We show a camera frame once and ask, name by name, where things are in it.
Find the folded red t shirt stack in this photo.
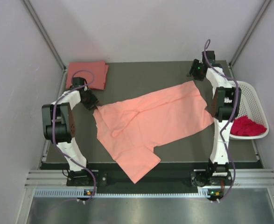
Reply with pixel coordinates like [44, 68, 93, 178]
[65, 61, 109, 91]

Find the crimson t shirt in basket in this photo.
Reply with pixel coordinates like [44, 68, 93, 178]
[231, 116, 267, 137]

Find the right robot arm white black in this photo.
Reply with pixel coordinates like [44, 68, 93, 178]
[189, 50, 241, 187]

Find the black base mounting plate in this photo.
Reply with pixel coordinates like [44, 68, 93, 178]
[40, 161, 262, 194]

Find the white perforated laundry basket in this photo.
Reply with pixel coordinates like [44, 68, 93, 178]
[230, 81, 269, 140]

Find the salmon pink t shirt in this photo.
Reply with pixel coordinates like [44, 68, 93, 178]
[93, 81, 213, 183]

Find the aluminium rail with cable duct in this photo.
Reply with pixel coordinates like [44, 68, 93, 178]
[25, 169, 274, 200]

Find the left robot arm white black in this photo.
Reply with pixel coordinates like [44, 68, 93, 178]
[42, 77, 98, 186]

